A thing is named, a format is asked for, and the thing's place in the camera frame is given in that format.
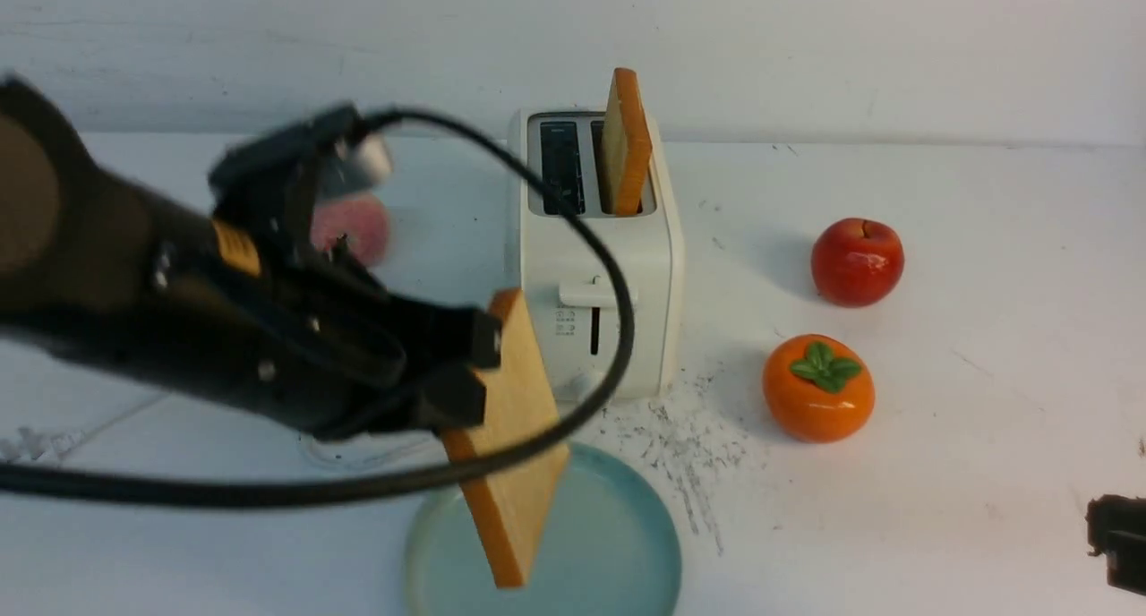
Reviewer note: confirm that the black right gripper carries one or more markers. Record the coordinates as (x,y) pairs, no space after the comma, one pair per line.
(1116,530)

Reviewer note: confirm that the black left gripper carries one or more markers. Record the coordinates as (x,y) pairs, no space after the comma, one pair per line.
(324,309)

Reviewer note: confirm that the toasted bread slice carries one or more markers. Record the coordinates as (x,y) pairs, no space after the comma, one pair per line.
(510,509)
(626,147)

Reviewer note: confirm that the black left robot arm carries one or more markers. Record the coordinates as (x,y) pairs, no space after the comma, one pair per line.
(235,306)

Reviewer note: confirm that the pink peach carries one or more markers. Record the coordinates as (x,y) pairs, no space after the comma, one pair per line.
(363,219)

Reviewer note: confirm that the light blue round plate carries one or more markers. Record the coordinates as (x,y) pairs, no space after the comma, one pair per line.
(610,548)

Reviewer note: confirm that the orange persimmon with green leaf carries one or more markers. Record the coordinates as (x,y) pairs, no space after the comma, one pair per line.
(817,389)

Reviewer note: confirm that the red apple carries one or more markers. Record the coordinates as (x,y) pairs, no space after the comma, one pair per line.
(856,262)

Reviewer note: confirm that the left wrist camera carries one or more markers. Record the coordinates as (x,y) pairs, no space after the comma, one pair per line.
(321,157)

